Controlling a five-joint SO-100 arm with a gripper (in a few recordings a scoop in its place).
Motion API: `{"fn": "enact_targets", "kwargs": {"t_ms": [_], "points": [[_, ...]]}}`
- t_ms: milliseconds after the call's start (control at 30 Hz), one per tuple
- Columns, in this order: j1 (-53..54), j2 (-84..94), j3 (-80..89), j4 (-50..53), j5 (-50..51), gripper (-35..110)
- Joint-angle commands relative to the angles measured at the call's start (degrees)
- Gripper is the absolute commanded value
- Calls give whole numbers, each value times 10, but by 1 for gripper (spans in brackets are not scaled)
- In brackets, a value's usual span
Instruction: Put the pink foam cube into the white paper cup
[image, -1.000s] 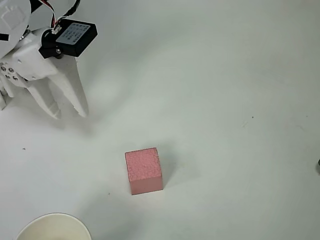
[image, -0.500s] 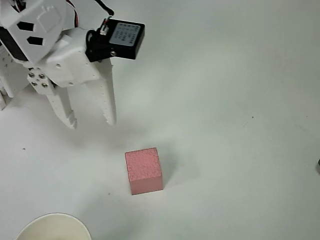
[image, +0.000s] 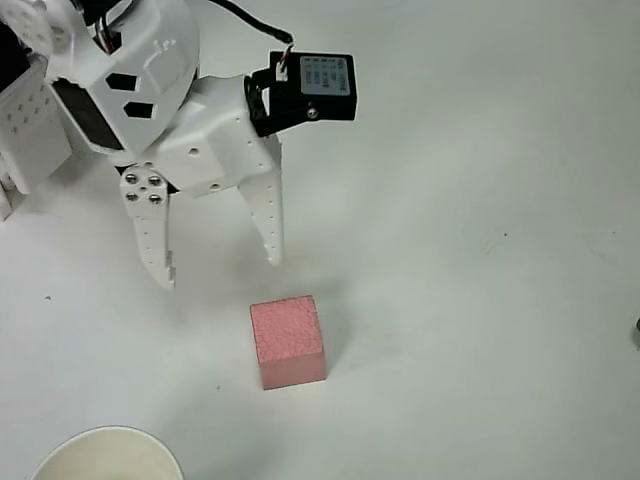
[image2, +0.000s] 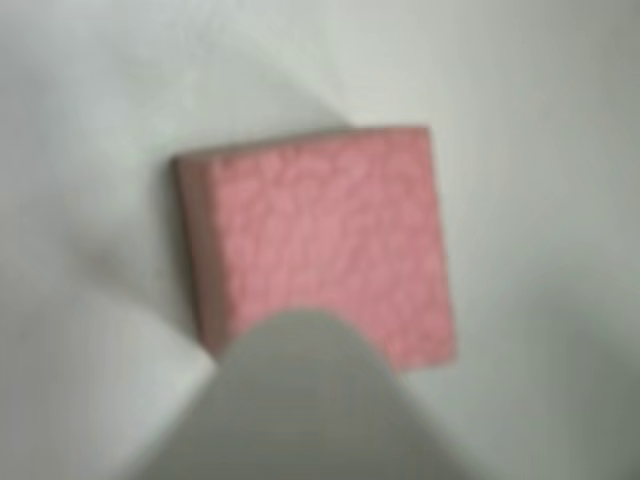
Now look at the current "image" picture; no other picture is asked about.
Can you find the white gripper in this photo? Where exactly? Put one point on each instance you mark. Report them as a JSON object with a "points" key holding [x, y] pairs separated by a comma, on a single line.
{"points": [[216, 152]]}

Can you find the pink foam cube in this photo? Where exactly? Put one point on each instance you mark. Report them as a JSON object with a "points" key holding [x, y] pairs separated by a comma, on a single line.
{"points": [[287, 340]]}

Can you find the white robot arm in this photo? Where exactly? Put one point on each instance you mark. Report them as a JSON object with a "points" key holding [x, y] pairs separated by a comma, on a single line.
{"points": [[150, 75]]}

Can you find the white paper cup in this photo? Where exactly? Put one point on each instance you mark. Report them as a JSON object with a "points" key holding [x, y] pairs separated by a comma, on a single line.
{"points": [[110, 455]]}

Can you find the black camera box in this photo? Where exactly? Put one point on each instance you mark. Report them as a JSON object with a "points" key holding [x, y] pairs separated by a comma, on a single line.
{"points": [[325, 100]]}

